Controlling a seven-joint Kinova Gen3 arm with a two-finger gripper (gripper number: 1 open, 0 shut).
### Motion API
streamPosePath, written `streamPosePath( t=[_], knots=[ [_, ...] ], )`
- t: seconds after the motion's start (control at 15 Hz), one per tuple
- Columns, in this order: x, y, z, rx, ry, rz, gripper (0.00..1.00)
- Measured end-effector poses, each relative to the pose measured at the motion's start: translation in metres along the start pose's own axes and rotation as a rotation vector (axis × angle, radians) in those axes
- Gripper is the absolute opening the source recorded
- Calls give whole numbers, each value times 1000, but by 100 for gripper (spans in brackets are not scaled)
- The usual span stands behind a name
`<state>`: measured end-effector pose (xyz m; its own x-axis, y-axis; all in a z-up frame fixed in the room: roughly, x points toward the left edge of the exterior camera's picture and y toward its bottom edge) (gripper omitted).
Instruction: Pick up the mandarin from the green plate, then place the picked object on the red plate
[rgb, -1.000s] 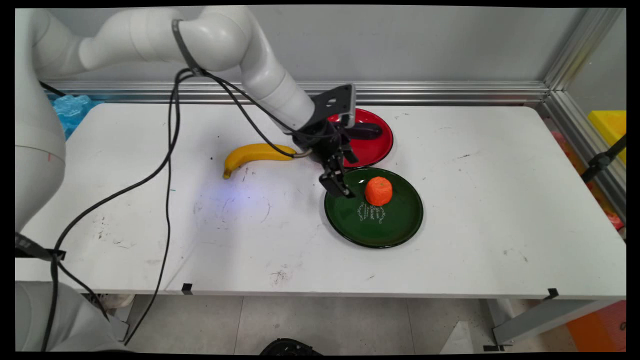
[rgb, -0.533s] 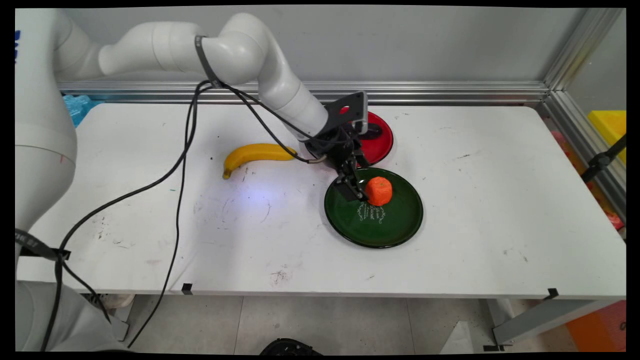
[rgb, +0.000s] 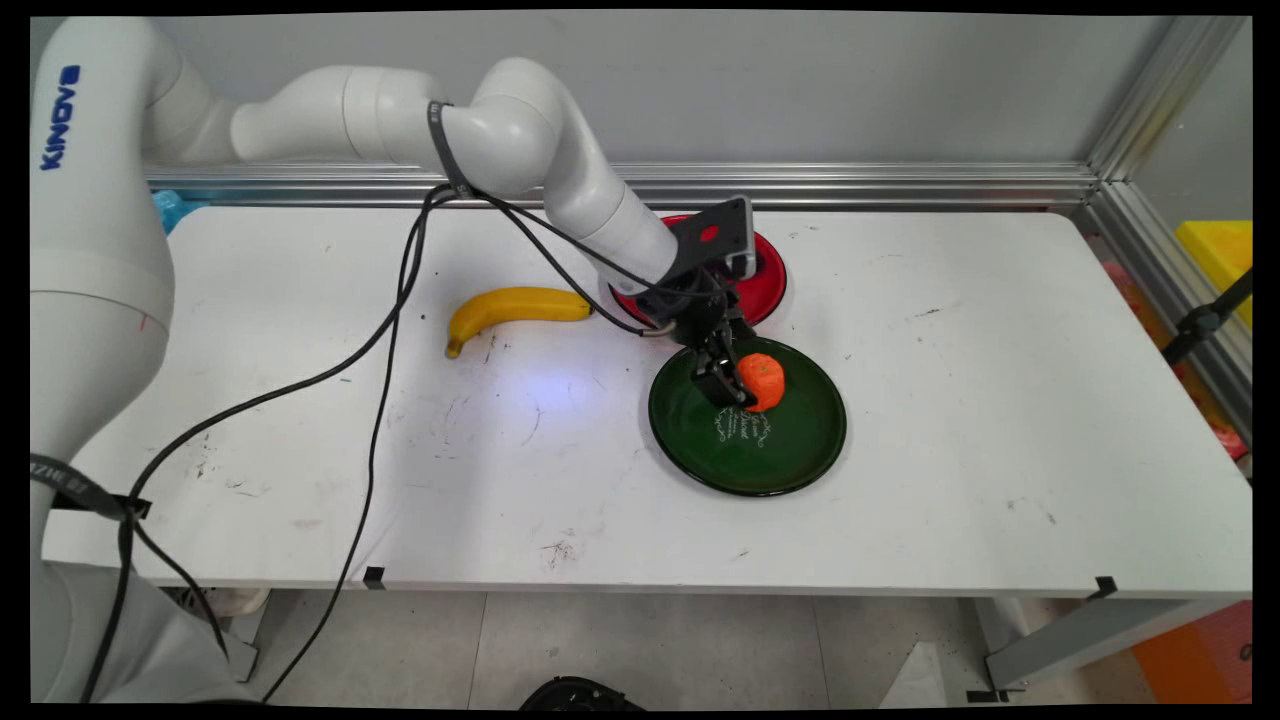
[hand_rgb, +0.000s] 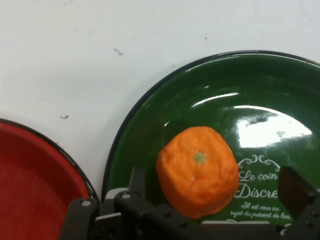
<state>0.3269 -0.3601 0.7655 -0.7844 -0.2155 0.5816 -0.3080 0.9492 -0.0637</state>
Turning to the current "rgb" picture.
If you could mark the black round object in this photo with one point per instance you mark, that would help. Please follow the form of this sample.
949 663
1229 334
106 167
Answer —
580 695

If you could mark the red plate with dark rim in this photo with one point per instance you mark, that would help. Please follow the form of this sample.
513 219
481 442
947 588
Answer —
765 280

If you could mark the orange fruit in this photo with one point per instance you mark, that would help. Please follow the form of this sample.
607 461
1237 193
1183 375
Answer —
763 382

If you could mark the long aluminium frame rail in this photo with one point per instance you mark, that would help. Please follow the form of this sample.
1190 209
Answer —
850 185

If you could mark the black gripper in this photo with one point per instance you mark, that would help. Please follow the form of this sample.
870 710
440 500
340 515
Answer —
700 310

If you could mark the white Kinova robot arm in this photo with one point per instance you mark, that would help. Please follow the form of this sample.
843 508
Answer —
100 250

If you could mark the dark green plate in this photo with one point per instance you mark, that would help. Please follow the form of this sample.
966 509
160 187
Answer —
790 440

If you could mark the angled aluminium frame rail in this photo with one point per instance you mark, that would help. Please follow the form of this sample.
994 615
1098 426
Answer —
1160 150

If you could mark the yellow plastic bin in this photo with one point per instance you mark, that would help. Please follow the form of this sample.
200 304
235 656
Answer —
1220 255

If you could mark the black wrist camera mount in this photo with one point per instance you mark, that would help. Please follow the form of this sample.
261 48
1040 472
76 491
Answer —
712 238

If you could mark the black tape piece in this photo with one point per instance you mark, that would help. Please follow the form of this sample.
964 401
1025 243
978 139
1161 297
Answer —
1103 587
374 577

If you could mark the black clamp stand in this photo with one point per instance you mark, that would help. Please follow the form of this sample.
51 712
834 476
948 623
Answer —
1200 322

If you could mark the grey table leg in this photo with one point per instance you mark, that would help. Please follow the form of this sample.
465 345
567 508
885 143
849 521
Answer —
1090 635

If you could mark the orange box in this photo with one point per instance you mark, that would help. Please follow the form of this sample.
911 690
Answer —
1195 655

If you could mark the blue plastic bag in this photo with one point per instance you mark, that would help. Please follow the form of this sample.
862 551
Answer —
172 210

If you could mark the yellow banana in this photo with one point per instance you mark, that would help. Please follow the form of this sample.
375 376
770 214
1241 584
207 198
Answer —
510 307

